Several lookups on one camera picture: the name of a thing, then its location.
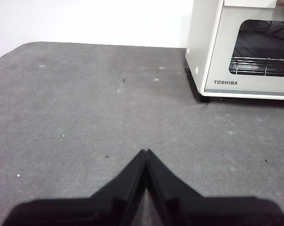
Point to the cream Toshiba toaster oven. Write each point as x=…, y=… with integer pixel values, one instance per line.
x=198, y=47

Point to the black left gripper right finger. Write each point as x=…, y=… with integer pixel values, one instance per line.
x=215, y=212

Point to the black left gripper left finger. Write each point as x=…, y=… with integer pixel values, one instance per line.
x=85, y=212

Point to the oven door with glass window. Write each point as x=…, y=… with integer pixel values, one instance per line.
x=250, y=83

